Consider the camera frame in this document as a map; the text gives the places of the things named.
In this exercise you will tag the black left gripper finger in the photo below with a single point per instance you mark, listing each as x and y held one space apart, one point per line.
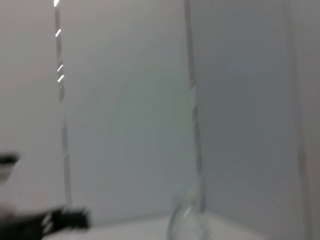
70 217

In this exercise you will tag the clear water bottle green label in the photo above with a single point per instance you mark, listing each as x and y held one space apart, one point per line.
187 220

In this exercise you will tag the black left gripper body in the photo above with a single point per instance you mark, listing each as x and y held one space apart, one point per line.
20 227

